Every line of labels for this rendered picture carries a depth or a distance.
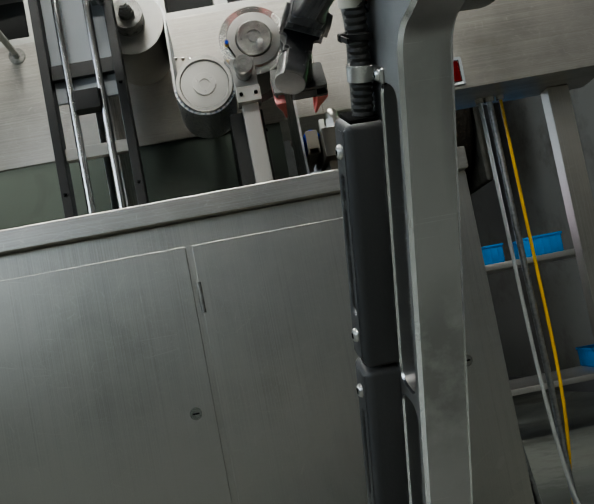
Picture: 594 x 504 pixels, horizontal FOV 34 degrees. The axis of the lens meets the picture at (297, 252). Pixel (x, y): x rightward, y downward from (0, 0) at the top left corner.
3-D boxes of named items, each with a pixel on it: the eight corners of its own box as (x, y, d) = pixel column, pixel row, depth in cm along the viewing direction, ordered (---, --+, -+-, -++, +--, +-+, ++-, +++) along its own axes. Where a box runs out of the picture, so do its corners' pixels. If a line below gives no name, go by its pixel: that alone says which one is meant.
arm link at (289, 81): (334, 9, 176) (287, -3, 175) (328, 54, 170) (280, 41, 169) (317, 56, 186) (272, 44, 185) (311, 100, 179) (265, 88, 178)
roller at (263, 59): (233, 70, 205) (220, 19, 206) (235, 101, 231) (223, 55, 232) (286, 58, 206) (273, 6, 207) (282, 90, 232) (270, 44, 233)
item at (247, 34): (256, 12, 206) (278, 40, 205) (256, 15, 208) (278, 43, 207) (228, 34, 205) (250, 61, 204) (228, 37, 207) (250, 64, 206)
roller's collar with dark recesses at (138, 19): (113, 30, 200) (107, 0, 201) (117, 39, 206) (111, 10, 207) (144, 24, 201) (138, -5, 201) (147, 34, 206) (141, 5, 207)
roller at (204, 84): (181, 116, 204) (170, 60, 205) (188, 141, 230) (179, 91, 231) (237, 105, 205) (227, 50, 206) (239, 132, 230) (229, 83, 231)
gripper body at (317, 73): (327, 91, 189) (326, 63, 183) (275, 100, 188) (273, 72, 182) (320, 68, 192) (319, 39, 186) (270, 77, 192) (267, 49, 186)
